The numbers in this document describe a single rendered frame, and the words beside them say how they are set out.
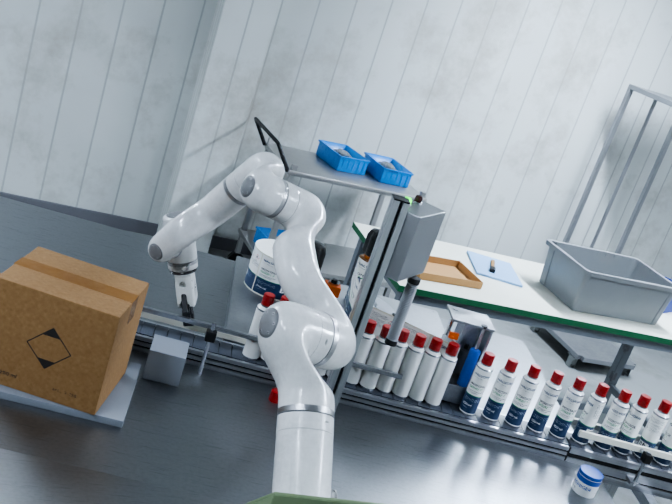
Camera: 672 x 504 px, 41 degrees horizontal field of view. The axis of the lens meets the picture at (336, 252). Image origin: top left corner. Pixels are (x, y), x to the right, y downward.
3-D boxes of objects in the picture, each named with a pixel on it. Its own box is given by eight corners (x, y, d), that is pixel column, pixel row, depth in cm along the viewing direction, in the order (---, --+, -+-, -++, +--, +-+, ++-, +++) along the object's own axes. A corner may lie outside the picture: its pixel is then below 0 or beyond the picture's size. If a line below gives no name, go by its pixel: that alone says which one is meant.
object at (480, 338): (459, 386, 291) (487, 316, 283) (466, 406, 278) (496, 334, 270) (418, 375, 289) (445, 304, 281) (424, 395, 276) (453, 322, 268)
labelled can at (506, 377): (495, 415, 280) (519, 358, 274) (498, 424, 275) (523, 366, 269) (479, 411, 279) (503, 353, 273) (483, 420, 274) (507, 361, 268)
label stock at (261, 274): (305, 305, 314) (317, 267, 309) (251, 296, 306) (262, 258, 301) (290, 280, 331) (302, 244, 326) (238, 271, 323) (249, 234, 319)
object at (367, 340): (357, 379, 273) (379, 319, 267) (358, 387, 268) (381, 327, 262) (341, 374, 273) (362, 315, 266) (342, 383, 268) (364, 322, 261)
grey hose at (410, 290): (395, 342, 258) (420, 276, 251) (397, 348, 254) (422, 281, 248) (383, 339, 257) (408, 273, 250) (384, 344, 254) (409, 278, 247)
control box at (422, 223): (423, 273, 255) (447, 211, 249) (397, 282, 240) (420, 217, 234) (393, 258, 259) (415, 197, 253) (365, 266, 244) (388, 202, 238)
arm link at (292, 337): (346, 419, 189) (350, 312, 199) (278, 401, 178) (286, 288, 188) (307, 427, 197) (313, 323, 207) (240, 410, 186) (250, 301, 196)
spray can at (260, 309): (260, 355, 268) (280, 294, 261) (256, 362, 263) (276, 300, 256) (243, 349, 268) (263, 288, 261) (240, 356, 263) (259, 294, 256)
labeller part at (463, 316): (486, 317, 282) (488, 314, 282) (494, 332, 272) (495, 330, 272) (446, 306, 280) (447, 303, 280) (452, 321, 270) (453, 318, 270)
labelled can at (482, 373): (472, 409, 279) (496, 351, 272) (476, 418, 274) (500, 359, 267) (457, 405, 278) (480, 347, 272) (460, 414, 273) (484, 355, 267)
